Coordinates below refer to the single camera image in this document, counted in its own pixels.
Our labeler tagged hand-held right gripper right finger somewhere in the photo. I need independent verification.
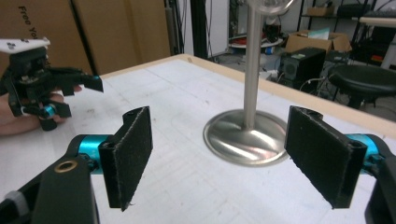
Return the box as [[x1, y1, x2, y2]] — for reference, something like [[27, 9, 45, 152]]
[[284, 105, 380, 210]]

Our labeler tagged black round stool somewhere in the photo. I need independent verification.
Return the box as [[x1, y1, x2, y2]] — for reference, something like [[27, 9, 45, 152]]
[[328, 63, 396, 110]]

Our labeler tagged open cardboard box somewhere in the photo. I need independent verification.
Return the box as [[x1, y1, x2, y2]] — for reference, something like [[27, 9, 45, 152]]
[[284, 28, 353, 54]]

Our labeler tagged pale horizontal bar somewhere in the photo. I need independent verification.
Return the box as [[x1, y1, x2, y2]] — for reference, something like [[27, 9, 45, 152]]
[[351, 16, 396, 28]]

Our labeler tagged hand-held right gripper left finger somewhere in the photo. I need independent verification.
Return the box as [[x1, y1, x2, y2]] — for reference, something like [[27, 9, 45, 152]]
[[77, 105, 154, 213]]

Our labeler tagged black metal frame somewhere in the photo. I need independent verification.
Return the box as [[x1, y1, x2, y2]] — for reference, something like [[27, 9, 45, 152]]
[[189, 0, 210, 61]]

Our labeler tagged round white table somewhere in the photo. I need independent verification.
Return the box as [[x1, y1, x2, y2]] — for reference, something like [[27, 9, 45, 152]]
[[228, 32, 285, 50]]

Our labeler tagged white upright panel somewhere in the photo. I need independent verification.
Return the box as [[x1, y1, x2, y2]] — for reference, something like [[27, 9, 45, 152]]
[[206, 0, 231, 58]]

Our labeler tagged black computer tower green sticker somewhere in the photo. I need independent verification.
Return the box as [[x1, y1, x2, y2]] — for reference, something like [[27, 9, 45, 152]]
[[277, 47, 328, 91]]

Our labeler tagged steel rack stand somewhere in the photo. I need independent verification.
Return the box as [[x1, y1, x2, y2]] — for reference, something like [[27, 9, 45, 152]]
[[202, 0, 291, 168]]

